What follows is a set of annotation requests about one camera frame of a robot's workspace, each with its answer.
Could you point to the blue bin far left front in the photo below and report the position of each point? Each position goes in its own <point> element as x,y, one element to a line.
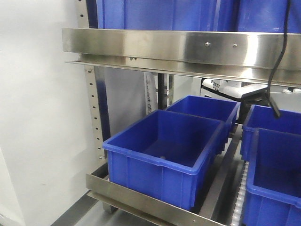
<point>165,155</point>

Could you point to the blue bin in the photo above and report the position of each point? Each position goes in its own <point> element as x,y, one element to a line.
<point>223,110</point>
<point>165,155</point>
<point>273,184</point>
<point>263,117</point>

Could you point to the blue bin far left rear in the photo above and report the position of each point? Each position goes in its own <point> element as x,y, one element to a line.
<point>223,110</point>

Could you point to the white black machine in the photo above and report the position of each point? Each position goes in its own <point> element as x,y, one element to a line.
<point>247,94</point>

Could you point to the blue bin centre rear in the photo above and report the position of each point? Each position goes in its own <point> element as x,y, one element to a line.
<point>263,117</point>

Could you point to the white roller track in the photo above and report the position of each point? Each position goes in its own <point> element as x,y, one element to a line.
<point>236,219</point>

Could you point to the blue bin centre front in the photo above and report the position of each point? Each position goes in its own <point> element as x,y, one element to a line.
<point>273,184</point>

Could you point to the steel lower shelf rail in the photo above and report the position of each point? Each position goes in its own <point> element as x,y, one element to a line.
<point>143,206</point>

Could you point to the stainless steel shelf front rail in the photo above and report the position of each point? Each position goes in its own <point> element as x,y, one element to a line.
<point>236,56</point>

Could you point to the perforated steel upright post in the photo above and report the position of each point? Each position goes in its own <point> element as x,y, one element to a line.
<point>96,87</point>

